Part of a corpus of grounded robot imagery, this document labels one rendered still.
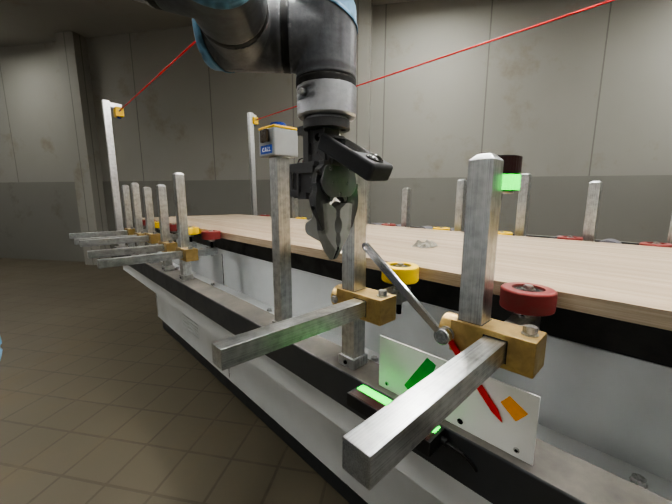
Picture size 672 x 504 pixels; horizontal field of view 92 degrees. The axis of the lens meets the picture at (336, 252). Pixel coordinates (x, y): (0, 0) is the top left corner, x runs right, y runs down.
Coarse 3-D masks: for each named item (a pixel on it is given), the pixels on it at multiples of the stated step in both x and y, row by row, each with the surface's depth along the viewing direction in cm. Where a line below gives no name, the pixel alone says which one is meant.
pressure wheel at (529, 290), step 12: (504, 288) 52; (516, 288) 53; (528, 288) 52; (540, 288) 53; (504, 300) 52; (516, 300) 50; (528, 300) 49; (540, 300) 49; (552, 300) 49; (516, 312) 50; (528, 312) 49; (540, 312) 49; (552, 312) 49
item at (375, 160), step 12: (324, 144) 47; (336, 144) 45; (348, 144) 46; (336, 156) 45; (348, 156) 44; (360, 156) 42; (372, 156) 43; (348, 168) 44; (360, 168) 42; (372, 168) 41; (384, 168) 43; (372, 180) 43; (384, 180) 44
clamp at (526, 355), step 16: (448, 320) 50; (496, 320) 48; (464, 336) 47; (480, 336) 46; (496, 336) 44; (512, 336) 43; (544, 336) 43; (512, 352) 43; (528, 352) 41; (544, 352) 44; (512, 368) 43; (528, 368) 42
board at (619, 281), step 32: (192, 224) 183; (224, 224) 183; (256, 224) 183; (320, 256) 96; (384, 256) 84; (416, 256) 84; (448, 256) 84; (512, 256) 84; (544, 256) 84; (576, 256) 84; (608, 256) 84; (640, 256) 84; (576, 288) 54; (608, 288) 54; (640, 288) 54; (640, 320) 46
